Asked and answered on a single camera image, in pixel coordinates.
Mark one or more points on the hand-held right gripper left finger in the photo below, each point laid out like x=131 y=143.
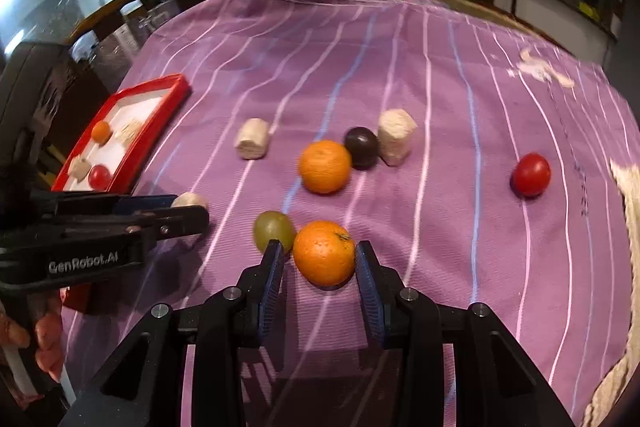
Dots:
x=274 y=277

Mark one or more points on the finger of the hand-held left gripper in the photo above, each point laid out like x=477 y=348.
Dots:
x=170 y=227
x=145 y=203

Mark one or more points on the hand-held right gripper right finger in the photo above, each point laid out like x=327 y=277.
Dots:
x=367 y=292

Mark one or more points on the beige fibrous chunk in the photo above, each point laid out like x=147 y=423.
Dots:
x=130 y=129
x=252 y=138
x=79 y=168
x=396 y=136
x=190 y=199

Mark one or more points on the green grape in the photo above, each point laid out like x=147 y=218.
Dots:
x=270 y=227

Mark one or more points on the red rimmed white tray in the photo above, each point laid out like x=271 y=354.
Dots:
x=145 y=104

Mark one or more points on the dark purple plum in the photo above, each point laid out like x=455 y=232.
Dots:
x=361 y=148

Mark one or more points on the red tomato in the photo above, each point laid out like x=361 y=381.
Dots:
x=531 y=175
x=100 y=177

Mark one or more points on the person's left hand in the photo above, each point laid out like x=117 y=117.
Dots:
x=50 y=337

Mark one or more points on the small orange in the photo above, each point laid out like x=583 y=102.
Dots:
x=101 y=132

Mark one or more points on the curved brown wooden chair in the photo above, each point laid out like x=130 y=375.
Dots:
x=107 y=9

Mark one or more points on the purple striped cloth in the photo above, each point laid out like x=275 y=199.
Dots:
x=425 y=82

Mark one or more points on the cream knitted cloth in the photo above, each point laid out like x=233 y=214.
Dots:
x=627 y=192

